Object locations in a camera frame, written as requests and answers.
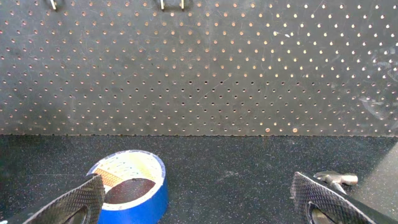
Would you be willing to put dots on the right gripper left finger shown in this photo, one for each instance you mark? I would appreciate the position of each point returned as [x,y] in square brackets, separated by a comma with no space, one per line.
[81,199]

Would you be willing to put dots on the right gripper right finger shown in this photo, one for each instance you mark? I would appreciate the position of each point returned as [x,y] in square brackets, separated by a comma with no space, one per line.
[317,196]

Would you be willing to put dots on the black pegboard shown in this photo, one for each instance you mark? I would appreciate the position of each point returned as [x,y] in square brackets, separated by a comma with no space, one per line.
[199,62]

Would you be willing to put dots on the roll of blue tape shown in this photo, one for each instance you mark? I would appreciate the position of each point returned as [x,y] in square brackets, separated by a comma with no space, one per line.
[149,208]

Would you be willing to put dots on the metal hook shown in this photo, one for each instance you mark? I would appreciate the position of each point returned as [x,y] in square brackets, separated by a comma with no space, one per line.
[53,4]
[162,4]

